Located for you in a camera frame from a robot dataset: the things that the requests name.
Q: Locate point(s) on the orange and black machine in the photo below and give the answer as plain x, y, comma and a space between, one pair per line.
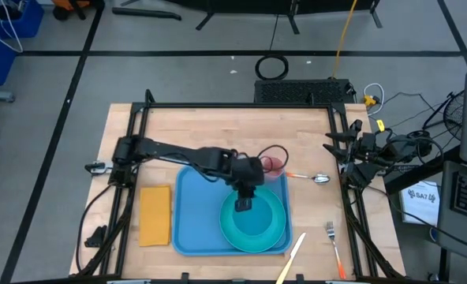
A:
66, 4

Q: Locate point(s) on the white printed paper sheet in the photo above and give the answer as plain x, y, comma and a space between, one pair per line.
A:
419, 209

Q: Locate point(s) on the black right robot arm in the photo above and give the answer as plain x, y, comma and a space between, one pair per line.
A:
399, 152

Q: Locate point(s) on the black clamp bracket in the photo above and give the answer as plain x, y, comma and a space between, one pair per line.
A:
97, 238

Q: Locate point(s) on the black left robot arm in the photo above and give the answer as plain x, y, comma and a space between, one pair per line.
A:
170, 152

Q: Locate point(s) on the black aluminium frame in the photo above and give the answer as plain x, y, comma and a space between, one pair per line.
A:
237, 105

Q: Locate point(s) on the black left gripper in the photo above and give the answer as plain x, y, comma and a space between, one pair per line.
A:
247, 171

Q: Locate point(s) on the green plastic plate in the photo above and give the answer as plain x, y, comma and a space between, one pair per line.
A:
225, 221

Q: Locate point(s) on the blue plastic tray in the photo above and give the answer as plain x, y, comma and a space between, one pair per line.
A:
196, 213

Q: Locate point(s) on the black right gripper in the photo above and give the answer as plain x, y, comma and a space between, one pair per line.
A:
361, 152

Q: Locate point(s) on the pink plastic cup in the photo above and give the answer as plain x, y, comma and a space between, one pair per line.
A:
275, 165

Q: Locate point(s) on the black room divider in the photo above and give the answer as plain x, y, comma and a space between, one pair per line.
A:
257, 6

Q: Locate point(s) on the yellow cloth napkin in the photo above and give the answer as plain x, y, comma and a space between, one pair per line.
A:
154, 217

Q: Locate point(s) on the yellow plug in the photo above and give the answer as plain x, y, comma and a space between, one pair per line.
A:
369, 101

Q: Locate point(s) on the teal plastic bowl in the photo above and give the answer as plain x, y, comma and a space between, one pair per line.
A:
257, 221

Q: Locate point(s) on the black foam tube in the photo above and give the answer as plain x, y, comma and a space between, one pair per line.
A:
146, 12

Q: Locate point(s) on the black perforated computer case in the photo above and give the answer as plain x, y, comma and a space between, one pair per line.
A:
296, 91

